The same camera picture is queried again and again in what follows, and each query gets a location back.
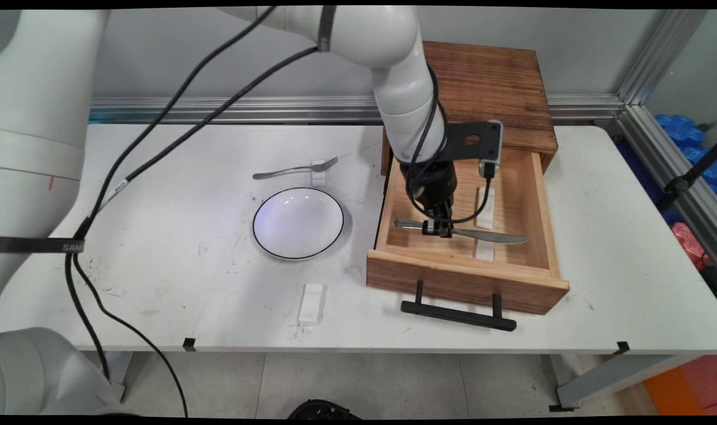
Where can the red plastic bag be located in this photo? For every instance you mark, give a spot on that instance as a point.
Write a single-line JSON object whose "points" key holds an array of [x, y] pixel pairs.
{"points": [[689, 242]]}

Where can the short white plastic rest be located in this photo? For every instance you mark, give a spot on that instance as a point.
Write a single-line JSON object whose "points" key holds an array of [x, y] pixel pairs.
{"points": [[485, 251]]}

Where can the orange box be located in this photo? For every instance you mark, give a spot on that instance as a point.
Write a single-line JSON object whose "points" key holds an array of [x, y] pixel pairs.
{"points": [[686, 386]]}

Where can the white plate with black rim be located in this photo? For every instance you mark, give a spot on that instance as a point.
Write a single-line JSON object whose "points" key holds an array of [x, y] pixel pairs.
{"points": [[299, 224]]}

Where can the silver table knife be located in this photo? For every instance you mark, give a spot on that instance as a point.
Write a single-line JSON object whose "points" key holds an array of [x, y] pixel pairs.
{"points": [[494, 237]]}

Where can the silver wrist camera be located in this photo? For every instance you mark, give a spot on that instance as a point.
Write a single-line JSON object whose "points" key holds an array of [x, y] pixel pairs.
{"points": [[493, 159]]}

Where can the blue plastic bags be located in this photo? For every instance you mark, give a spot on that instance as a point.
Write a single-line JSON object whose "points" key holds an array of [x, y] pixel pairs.
{"points": [[680, 131]]}

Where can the dark wooden drawer cabinet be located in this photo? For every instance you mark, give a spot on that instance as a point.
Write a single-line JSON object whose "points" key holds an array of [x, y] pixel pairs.
{"points": [[500, 88]]}

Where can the silver fork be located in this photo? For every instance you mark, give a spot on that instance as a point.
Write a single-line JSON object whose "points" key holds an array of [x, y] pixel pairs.
{"points": [[287, 170]]}

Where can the white plastic cutlery rest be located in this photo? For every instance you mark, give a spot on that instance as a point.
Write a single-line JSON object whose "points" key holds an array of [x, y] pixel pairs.
{"points": [[320, 177], [311, 304]]}

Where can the upright aluminium frame post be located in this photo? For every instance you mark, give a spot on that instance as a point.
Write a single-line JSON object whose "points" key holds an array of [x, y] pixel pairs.
{"points": [[660, 56]]}

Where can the black round floor object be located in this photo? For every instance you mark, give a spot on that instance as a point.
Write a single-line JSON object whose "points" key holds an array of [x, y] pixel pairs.
{"points": [[323, 410]]}

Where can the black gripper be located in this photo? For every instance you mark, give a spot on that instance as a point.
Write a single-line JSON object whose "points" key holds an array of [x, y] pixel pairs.
{"points": [[438, 180]]}

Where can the grey metal table leg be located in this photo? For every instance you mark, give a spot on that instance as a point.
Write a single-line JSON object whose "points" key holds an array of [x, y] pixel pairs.
{"points": [[618, 378], [119, 372]]}

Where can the horizontal aluminium frame rail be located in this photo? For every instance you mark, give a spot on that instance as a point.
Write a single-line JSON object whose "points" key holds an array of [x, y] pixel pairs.
{"points": [[246, 109]]}

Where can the black stand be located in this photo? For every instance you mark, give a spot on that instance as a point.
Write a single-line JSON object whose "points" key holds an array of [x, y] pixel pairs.
{"points": [[683, 182]]}

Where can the black tape marker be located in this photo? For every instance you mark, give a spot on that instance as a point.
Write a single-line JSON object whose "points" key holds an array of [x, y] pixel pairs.
{"points": [[189, 344], [623, 347]]}

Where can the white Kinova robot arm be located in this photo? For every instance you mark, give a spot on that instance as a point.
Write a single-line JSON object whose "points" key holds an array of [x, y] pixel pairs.
{"points": [[406, 94]]}

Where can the light wooden drawer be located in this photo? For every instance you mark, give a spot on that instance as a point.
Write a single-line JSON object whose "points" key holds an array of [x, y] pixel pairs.
{"points": [[453, 277]]}

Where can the aluminium side frame rail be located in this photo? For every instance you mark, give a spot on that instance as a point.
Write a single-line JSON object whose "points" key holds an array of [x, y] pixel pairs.
{"points": [[671, 171]]}

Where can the long white plastic rest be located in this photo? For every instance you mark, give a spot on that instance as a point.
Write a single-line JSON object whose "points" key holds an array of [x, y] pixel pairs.
{"points": [[485, 212]]}

